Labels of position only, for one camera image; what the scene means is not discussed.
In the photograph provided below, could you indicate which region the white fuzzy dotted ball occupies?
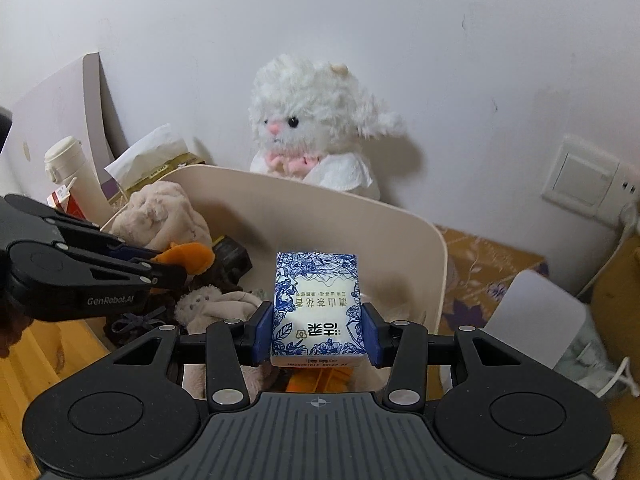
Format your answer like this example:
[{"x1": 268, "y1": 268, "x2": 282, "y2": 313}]
[{"x1": 174, "y1": 284, "x2": 226, "y2": 333}]

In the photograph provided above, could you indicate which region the white plug and cable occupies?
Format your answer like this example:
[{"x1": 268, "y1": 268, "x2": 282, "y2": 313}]
[{"x1": 575, "y1": 202, "x2": 640, "y2": 301}]

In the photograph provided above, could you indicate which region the large fluffy grey cloth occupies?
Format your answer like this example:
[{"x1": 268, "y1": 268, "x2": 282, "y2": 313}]
[{"x1": 107, "y1": 181, "x2": 213, "y2": 256}]

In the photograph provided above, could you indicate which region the white paper sheet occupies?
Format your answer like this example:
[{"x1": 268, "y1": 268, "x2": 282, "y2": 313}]
[{"x1": 492, "y1": 269, "x2": 587, "y2": 372}]

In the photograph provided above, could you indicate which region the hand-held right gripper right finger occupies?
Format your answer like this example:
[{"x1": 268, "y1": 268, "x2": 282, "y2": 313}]
[{"x1": 361, "y1": 301, "x2": 531, "y2": 408}]

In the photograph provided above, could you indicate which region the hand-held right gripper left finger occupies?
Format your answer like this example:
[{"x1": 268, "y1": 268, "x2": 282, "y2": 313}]
[{"x1": 112, "y1": 301, "x2": 275, "y2": 408}]

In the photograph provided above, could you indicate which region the white lamb plush toy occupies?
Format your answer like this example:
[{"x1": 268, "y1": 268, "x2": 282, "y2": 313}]
[{"x1": 248, "y1": 57, "x2": 408, "y2": 201}]

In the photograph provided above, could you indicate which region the white wall socket plate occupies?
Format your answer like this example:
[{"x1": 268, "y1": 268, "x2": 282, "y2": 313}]
[{"x1": 541, "y1": 133, "x2": 640, "y2": 231}]

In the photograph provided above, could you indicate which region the brown flower-print placemat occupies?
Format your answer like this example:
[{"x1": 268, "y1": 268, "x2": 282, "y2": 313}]
[{"x1": 434, "y1": 225, "x2": 548, "y2": 333}]

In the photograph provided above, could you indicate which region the gold tissue box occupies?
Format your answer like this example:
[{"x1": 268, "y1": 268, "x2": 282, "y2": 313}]
[{"x1": 104, "y1": 124, "x2": 207, "y2": 206}]

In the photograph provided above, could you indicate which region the red milk carton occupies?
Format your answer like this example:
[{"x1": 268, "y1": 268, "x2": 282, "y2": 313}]
[{"x1": 47, "y1": 185, "x2": 98, "y2": 223}]

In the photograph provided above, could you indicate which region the fluffy lilac-grey scrunchie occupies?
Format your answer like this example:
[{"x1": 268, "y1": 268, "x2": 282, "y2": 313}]
[{"x1": 181, "y1": 287, "x2": 275, "y2": 402}]

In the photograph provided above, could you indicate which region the small black box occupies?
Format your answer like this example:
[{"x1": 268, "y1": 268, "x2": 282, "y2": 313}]
[{"x1": 212, "y1": 235, "x2": 252, "y2": 281}]

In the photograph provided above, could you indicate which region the white cord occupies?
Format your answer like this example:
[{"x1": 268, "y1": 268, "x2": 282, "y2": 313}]
[{"x1": 597, "y1": 355, "x2": 640, "y2": 401}]

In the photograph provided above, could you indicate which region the beige plastic storage bin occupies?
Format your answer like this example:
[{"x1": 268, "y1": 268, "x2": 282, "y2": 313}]
[{"x1": 100, "y1": 164, "x2": 447, "y2": 396}]

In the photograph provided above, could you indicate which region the white thermos bottle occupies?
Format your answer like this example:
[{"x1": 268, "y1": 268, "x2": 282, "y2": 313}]
[{"x1": 44, "y1": 136, "x2": 113, "y2": 223}]

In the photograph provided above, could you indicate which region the orange brown plush toy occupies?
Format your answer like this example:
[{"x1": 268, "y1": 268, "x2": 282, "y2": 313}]
[{"x1": 150, "y1": 241, "x2": 217, "y2": 293}]

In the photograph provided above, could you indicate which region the bright orange soft item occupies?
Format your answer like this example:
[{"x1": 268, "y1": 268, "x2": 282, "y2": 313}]
[{"x1": 286, "y1": 366, "x2": 353, "y2": 395}]

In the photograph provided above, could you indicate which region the blue floral tissue pack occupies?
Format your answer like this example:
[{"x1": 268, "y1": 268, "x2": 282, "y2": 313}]
[{"x1": 270, "y1": 251, "x2": 368, "y2": 371}]

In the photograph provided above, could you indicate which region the brown scrunchie with blue bow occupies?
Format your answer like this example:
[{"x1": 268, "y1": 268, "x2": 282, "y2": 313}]
[{"x1": 102, "y1": 305, "x2": 173, "y2": 348}]

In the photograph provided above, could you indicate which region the wooden desktop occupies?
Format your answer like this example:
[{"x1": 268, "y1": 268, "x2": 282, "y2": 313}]
[{"x1": 0, "y1": 305, "x2": 640, "y2": 480}]

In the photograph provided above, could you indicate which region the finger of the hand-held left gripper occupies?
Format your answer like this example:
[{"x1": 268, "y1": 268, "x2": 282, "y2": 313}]
[
  {"x1": 2, "y1": 194, "x2": 153, "y2": 263},
  {"x1": 60, "y1": 252, "x2": 188, "y2": 293}
]

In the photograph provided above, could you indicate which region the lilac and white board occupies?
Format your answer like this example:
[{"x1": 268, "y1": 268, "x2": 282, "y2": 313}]
[{"x1": 0, "y1": 51, "x2": 132, "y2": 206}]

